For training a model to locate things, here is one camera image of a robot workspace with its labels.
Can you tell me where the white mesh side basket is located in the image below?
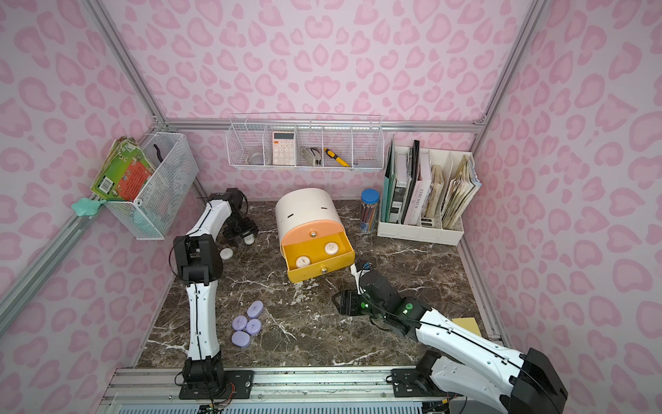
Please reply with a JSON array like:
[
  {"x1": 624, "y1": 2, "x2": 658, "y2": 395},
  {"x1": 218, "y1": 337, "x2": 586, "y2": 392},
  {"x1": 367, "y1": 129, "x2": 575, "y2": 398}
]
[{"x1": 105, "y1": 132, "x2": 198, "y2": 241}]

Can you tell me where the green red booklet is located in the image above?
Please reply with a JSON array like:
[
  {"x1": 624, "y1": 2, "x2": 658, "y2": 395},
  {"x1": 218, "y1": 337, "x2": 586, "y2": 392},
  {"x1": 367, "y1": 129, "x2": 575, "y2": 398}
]
[{"x1": 91, "y1": 136, "x2": 155, "y2": 202}]

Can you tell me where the white round drawer cabinet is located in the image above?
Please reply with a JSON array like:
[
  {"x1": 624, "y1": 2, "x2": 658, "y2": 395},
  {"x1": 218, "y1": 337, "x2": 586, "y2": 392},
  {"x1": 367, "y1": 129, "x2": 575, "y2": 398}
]
[{"x1": 275, "y1": 188, "x2": 343, "y2": 227}]

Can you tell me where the black book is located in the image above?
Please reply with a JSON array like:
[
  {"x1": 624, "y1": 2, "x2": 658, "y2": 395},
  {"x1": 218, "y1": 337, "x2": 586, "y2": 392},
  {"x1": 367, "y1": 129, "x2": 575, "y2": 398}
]
[{"x1": 402, "y1": 140, "x2": 420, "y2": 224}]

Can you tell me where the pink white book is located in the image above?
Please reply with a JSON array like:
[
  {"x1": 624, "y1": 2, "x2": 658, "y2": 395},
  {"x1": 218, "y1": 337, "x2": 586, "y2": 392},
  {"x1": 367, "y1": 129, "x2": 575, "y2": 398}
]
[{"x1": 404, "y1": 149, "x2": 432, "y2": 226}]

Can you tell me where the beige paper stack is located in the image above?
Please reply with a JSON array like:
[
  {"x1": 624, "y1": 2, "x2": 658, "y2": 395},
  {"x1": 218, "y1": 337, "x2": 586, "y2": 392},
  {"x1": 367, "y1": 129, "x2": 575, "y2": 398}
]
[{"x1": 440, "y1": 155, "x2": 482, "y2": 229}]

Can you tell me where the white file organizer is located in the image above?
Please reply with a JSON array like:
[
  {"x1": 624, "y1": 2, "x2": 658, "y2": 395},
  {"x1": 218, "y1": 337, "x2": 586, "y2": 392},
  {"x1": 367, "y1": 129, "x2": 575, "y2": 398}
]
[{"x1": 378, "y1": 144, "x2": 473, "y2": 246}]

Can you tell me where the white earphone case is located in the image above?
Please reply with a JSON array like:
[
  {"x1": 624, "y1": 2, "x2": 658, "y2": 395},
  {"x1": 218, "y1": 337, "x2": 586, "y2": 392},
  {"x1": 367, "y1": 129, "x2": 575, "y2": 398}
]
[
  {"x1": 324, "y1": 241, "x2": 340, "y2": 256},
  {"x1": 220, "y1": 248, "x2": 234, "y2": 260},
  {"x1": 295, "y1": 256, "x2": 312, "y2": 269}
]

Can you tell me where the aluminium front rail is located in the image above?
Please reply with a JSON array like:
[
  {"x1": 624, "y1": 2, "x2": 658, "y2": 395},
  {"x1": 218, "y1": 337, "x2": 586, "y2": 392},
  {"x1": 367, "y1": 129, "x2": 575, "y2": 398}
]
[{"x1": 98, "y1": 366, "x2": 464, "y2": 413}]

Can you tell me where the yellow sticky note pad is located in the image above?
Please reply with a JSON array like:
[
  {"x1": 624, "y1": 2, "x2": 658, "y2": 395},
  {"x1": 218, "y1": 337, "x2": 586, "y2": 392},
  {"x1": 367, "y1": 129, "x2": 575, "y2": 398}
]
[{"x1": 452, "y1": 317, "x2": 482, "y2": 336}]

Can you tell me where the orange top drawer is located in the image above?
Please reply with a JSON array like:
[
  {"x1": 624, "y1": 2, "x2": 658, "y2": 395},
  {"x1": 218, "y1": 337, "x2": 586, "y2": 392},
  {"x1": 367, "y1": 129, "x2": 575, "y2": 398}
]
[{"x1": 278, "y1": 220, "x2": 345, "y2": 246}]

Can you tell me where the pink calculator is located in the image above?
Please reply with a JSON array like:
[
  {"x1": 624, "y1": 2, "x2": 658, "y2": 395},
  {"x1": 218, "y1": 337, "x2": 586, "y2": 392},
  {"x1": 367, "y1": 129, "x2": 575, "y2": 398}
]
[{"x1": 272, "y1": 131, "x2": 296, "y2": 166}]

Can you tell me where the yellow utility knife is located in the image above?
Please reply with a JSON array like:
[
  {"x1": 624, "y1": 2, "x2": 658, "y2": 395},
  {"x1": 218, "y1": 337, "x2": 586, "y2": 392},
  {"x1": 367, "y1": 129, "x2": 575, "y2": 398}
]
[{"x1": 324, "y1": 148, "x2": 350, "y2": 167}]

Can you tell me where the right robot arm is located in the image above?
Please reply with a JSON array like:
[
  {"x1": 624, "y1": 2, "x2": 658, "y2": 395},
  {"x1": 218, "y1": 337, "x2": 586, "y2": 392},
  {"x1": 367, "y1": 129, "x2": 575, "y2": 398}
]
[{"x1": 332, "y1": 260, "x2": 568, "y2": 413}]

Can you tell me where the grey stapler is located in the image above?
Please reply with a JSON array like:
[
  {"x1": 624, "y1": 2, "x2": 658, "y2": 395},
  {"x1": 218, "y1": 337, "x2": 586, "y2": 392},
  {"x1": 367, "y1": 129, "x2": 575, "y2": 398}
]
[{"x1": 300, "y1": 147, "x2": 322, "y2": 167}]

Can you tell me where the yellow drawer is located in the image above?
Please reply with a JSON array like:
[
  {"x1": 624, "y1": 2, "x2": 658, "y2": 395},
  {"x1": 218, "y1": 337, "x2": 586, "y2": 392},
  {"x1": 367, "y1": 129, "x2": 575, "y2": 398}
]
[{"x1": 281, "y1": 232, "x2": 355, "y2": 284}]

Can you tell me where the blue lid pencil jar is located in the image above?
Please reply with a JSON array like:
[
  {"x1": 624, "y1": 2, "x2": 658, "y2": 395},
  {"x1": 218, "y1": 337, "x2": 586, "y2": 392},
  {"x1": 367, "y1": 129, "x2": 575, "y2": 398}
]
[{"x1": 360, "y1": 189, "x2": 379, "y2": 234}]

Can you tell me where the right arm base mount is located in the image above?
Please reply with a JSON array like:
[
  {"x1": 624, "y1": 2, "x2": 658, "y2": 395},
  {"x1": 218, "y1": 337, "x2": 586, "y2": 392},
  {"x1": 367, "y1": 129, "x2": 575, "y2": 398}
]
[{"x1": 385, "y1": 368, "x2": 448, "y2": 398}]

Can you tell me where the tape roll in shelf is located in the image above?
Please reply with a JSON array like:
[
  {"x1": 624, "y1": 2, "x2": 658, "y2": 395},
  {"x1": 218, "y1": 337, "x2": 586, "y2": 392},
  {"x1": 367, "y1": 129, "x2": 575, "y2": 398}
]
[{"x1": 247, "y1": 151, "x2": 265, "y2": 166}]

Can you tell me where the green folder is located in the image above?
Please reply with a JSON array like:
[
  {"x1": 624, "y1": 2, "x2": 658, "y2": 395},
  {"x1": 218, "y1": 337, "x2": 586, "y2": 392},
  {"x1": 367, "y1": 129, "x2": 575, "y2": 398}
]
[{"x1": 379, "y1": 141, "x2": 395, "y2": 223}]

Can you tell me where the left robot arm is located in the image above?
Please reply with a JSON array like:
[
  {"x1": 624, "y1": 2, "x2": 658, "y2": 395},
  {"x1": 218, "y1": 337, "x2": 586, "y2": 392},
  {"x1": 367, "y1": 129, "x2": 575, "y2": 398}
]
[{"x1": 172, "y1": 188, "x2": 259, "y2": 394}]

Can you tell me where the mint green wall hook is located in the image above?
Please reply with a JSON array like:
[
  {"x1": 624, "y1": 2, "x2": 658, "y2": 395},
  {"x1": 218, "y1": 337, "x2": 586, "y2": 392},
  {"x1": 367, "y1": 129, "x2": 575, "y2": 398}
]
[{"x1": 71, "y1": 198, "x2": 106, "y2": 217}]

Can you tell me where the white wire wall shelf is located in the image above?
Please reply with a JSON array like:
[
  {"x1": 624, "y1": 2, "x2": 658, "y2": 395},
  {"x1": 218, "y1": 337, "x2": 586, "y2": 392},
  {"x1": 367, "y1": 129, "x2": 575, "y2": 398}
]
[{"x1": 226, "y1": 118, "x2": 386, "y2": 171}]

